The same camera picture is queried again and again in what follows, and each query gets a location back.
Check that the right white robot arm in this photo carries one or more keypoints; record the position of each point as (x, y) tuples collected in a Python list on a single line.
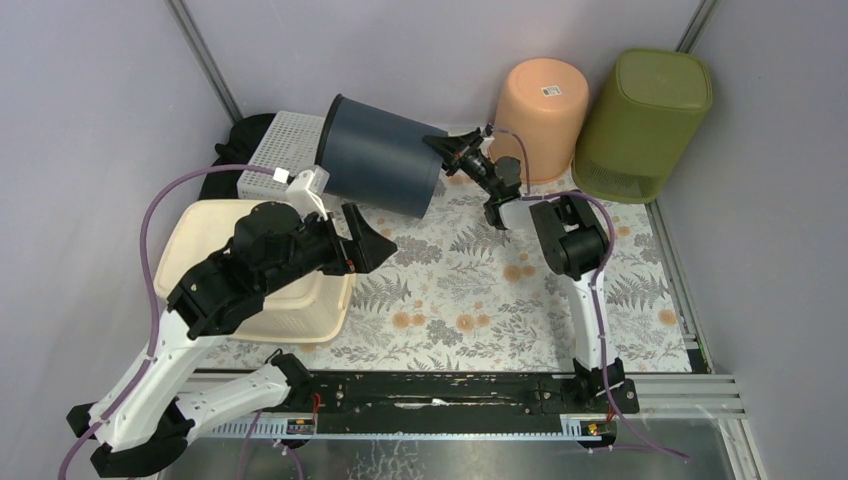
[(570, 228)]

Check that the orange round bin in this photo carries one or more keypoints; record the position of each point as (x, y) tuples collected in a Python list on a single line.
[(540, 112)]

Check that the white slotted basket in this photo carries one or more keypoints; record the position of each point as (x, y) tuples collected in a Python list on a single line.
[(289, 143)]

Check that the cream perforated large basket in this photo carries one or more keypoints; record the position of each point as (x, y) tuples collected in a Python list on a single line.
[(310, 310)]

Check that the floral patterned table mat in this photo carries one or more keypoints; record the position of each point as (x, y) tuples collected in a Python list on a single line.
[(460, 295)]

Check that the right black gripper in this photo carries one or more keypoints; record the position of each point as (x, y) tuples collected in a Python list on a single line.
[(454, 146)]

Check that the dark blue round bin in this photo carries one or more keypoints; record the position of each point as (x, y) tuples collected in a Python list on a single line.
[(378, 158)]

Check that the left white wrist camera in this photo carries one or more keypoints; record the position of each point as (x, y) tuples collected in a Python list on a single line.
[(304, 192)]

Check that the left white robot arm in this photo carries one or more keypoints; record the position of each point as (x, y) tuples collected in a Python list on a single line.
[(145, 424)]

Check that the green mesh waste bin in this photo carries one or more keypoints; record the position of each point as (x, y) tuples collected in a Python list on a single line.
[(645, 116)]

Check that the black cloth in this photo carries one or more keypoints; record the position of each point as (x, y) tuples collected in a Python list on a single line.
[(244, 138)]

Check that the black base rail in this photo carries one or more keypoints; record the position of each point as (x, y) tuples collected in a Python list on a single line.
[(415, 404)]

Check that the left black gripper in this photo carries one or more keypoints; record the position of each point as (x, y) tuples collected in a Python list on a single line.
[(347, 244)]

